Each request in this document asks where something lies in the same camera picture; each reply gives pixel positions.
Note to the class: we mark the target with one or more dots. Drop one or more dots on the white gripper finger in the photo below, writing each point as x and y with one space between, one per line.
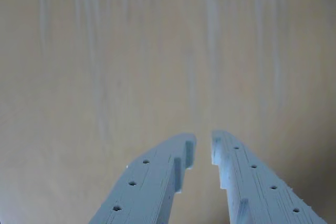
147 187
257 195

